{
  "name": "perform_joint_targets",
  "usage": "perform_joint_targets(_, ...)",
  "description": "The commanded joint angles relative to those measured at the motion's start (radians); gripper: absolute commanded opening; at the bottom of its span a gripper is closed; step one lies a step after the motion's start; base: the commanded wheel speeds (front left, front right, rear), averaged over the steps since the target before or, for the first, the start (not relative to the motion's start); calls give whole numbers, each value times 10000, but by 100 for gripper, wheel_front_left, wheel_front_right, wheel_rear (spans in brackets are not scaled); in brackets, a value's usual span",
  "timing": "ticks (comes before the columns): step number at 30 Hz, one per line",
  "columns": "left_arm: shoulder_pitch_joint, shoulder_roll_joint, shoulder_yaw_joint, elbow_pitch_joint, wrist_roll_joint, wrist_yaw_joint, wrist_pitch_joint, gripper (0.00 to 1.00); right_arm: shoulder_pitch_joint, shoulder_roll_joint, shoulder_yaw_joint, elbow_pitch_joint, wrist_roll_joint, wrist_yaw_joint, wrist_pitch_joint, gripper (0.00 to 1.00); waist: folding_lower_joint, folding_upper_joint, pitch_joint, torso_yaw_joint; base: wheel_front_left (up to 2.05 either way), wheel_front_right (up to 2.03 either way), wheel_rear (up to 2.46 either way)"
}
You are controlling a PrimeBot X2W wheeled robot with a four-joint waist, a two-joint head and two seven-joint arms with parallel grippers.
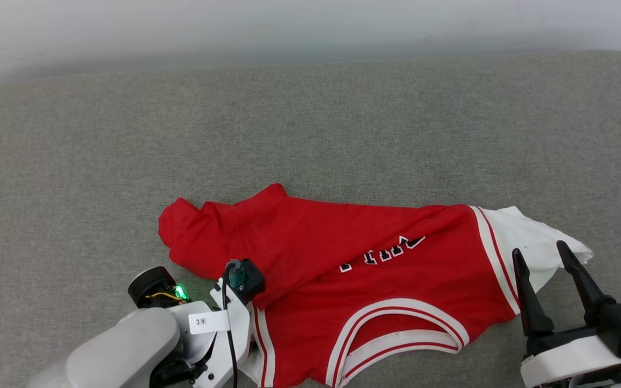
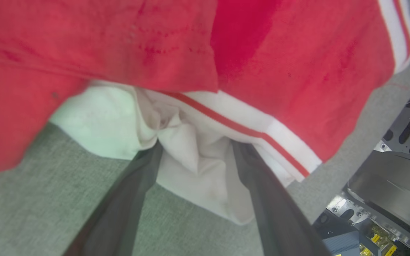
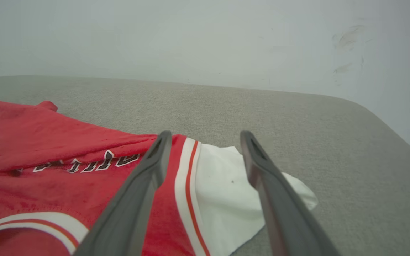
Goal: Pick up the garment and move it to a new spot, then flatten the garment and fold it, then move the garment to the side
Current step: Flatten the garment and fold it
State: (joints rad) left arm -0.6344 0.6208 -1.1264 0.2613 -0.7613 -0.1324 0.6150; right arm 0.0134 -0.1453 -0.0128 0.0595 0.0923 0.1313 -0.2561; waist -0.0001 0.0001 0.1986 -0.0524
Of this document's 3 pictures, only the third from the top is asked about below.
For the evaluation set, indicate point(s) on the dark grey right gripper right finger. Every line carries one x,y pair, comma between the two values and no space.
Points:
283,213

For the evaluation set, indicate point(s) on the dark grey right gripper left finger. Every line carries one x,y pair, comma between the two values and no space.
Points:
130,206

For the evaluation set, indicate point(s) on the red and white jersey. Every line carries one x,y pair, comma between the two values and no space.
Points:
48,135

